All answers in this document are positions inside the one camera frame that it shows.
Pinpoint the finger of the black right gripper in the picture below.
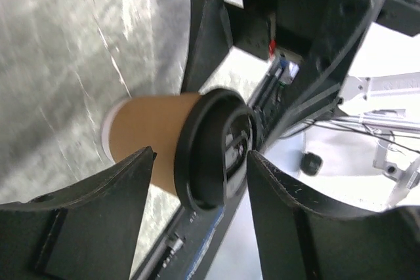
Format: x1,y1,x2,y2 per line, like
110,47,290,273
180,0,233,92

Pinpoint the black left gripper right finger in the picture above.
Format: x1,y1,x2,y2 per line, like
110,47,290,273
247,151,419,279

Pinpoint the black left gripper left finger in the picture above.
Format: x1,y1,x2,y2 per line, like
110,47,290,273
1,147,156,279

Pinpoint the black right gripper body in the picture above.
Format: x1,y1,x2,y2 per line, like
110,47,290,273
227,0,419,149

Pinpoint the black plastic cup lid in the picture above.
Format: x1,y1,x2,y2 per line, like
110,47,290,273
174,89,260,212

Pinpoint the brown paper coffee cup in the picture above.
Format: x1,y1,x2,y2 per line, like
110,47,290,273
101,92,201,196

